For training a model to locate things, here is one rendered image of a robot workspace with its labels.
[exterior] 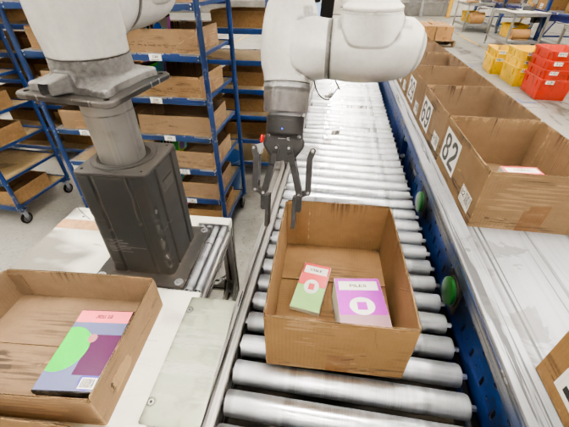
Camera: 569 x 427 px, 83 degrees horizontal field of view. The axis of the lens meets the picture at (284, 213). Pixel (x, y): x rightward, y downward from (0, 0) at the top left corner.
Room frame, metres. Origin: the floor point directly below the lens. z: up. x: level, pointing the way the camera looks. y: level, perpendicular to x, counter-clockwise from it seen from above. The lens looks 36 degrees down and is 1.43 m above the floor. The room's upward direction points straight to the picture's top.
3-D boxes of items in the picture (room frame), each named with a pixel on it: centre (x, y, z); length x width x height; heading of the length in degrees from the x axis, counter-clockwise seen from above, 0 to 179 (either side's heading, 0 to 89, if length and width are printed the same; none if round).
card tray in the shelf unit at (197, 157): (1.82, 0.57, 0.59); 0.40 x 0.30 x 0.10; 79
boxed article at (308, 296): (0.57, -0.07, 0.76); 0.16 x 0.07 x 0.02; 163
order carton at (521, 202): (0.86, -0.67, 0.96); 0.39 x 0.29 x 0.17; 171
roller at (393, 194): (1.10, -0.25, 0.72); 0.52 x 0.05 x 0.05; 81
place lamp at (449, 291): (0.52, -0.40, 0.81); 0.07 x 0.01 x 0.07; 171
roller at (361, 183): (1.16, -0.26, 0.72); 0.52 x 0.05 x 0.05; 81
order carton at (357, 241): (0.55, -0.13, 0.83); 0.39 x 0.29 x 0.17; 173
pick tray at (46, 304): (0.40, 0.51, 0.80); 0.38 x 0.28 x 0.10; 85
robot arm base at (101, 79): (0.70, 0.40, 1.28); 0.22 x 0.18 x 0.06; 165
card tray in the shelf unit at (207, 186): (1.81, 0.58, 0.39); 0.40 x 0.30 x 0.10; 81
